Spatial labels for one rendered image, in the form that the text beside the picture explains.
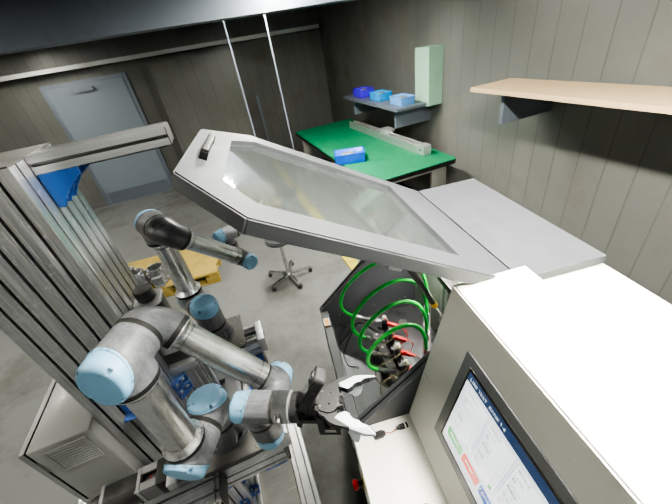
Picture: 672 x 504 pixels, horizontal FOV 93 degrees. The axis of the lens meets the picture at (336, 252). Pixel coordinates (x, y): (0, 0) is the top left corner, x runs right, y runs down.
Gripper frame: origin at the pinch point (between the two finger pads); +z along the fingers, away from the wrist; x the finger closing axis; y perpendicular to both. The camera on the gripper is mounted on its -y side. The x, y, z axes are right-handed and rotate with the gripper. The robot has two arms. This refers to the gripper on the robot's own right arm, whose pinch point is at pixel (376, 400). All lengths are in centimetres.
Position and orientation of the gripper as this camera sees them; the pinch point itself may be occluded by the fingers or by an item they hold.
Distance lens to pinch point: 81.3
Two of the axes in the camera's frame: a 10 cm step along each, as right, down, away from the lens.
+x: -1.1, 4.5, -8.9
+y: 1.3, 8.9, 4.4
